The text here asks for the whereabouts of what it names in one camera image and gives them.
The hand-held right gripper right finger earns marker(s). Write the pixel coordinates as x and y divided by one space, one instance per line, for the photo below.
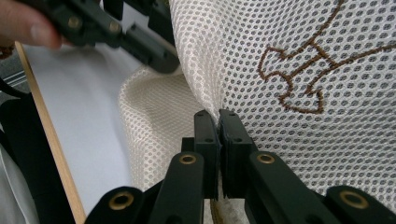
235 161

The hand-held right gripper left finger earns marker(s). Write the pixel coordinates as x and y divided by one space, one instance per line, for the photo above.
210 155

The white cloth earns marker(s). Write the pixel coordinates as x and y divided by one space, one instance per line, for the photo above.
12 193

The white mesh laundry bag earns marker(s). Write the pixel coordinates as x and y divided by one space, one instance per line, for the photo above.
162 109

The dark cloth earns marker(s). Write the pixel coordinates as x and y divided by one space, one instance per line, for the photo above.
28 149

